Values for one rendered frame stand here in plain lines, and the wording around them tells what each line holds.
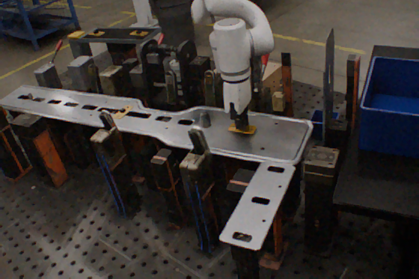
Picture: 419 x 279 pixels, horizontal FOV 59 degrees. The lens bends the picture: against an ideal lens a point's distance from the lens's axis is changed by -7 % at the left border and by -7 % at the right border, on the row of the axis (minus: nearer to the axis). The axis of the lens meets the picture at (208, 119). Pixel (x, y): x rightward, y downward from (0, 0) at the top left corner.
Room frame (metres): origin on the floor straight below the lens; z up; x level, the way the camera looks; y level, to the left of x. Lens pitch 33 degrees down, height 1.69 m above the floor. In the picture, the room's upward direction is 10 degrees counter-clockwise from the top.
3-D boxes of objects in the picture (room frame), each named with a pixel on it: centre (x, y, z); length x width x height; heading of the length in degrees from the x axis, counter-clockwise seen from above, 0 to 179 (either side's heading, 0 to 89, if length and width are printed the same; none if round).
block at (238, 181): (0.78, -0.06, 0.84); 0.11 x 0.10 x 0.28; 149
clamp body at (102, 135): (1.05, 0.34, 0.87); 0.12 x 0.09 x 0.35; 149
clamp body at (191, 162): (0.84, 0.06, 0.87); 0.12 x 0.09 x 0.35; 149
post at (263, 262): (0.73, -0.13, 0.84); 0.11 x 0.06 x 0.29; 149
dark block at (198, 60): (1.29, 0.00, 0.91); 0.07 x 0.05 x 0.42; 149
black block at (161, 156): (0.94, 0.16, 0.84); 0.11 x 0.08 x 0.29; 149
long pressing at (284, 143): (1.23, 0.32, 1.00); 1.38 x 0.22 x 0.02; 59
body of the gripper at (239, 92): (0.98, -0.10, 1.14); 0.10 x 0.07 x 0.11; 148
